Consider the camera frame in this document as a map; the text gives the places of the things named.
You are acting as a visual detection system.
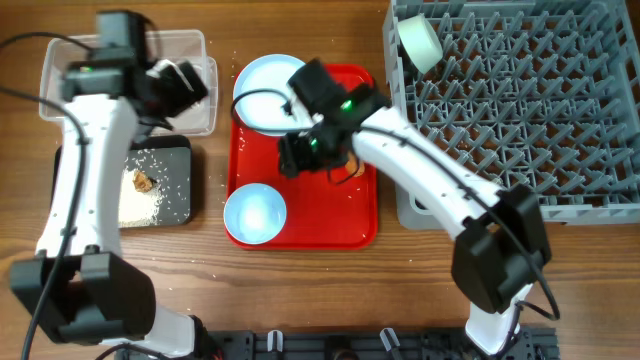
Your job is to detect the large light blue plate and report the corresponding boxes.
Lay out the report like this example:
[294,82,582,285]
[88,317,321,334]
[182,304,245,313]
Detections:
[233,54,311,137]

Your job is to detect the orange carrot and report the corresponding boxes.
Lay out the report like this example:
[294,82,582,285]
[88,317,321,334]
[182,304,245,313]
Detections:
[344,152,365,177]

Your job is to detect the small light blue bowl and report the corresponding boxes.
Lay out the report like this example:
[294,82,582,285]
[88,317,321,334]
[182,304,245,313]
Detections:
[223,183,287,245]

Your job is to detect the brown food scrap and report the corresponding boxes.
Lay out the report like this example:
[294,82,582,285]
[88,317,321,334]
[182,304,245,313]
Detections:
[132,170,154,193]

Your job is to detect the white rice grains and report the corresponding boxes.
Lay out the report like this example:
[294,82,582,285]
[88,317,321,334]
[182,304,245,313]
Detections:
[119,147,192,229]

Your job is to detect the green bowl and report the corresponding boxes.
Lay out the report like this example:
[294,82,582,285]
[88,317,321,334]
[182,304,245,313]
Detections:
[397,14,443,74]

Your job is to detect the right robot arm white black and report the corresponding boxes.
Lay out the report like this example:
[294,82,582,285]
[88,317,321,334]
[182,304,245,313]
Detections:
[278,59,553,356]

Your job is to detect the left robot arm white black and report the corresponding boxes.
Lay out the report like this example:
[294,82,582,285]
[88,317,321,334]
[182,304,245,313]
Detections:
[10,10,216,359]

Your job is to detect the clear plastic waste bin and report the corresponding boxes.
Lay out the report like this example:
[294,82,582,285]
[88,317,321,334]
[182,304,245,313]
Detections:
[39,29,218,136]

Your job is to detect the black waste tray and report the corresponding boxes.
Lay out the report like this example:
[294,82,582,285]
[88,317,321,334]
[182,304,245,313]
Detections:
[78,135,192,230]

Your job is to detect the grey dishwasher rack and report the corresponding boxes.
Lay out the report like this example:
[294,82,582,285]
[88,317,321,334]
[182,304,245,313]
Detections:
[383,1,639,225]

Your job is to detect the red serving tray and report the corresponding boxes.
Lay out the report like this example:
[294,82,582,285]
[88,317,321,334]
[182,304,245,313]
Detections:
[227,64,378,251]

